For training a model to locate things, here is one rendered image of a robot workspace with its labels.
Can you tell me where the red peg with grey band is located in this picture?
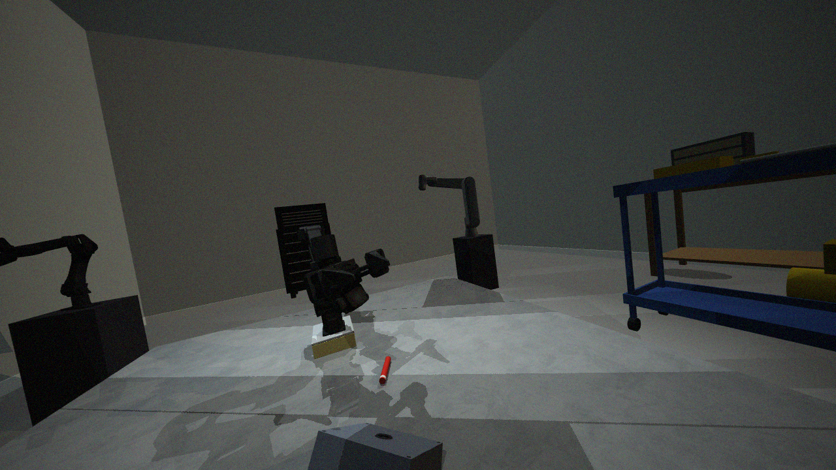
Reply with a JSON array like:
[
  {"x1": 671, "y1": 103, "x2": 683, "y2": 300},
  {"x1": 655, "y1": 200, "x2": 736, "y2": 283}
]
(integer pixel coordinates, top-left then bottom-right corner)
[{"x1": 379, "y1": 356, "x2": 391, "y2": 384}]

